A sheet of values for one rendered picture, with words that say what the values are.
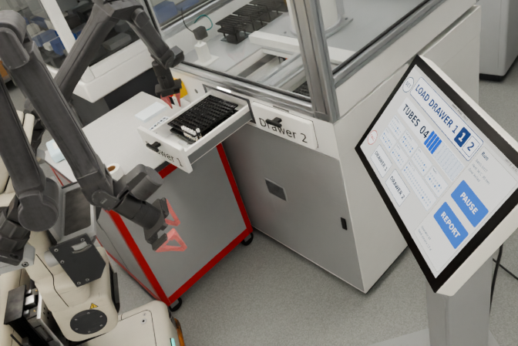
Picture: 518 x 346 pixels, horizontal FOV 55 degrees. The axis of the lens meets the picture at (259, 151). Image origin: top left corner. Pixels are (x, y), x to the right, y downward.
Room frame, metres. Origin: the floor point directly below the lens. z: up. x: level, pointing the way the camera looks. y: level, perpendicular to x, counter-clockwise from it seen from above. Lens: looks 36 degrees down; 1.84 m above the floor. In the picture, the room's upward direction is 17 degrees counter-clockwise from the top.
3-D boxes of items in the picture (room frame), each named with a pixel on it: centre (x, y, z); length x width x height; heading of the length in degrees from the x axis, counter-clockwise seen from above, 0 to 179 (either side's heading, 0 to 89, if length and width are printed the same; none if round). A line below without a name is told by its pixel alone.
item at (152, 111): (2.05, 0.42, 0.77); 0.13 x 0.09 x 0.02; 121
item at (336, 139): (1.95, -0.36, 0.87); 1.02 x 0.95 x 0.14; 34
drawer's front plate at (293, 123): (1.46, -0.11, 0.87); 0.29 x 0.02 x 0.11; 34
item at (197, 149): (1.66, 0.16, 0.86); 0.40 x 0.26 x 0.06; 124
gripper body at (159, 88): (1.73, 0.26, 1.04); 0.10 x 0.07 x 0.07; 88
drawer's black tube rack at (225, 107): (1.65, 0.16, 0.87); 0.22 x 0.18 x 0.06; 124
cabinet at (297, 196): (1.95, -0.36, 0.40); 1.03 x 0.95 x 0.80; 34
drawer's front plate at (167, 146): (1.54, 0.33, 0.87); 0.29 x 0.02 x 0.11; 34
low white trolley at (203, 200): (1.89, 0.54, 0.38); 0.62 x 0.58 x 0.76; 34
